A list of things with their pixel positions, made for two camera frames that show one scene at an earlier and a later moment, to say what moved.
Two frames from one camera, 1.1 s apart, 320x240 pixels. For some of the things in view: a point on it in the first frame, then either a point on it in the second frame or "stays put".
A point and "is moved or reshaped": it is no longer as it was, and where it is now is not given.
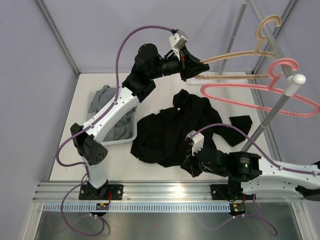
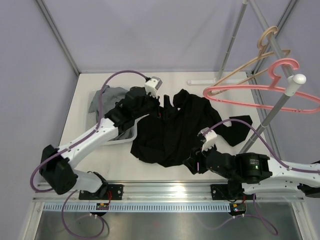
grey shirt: [104, 95] stays put
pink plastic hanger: [270, 88] is moved or reshaped
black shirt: [160, 138] stays put
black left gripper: [190, 66] → [167, 110]
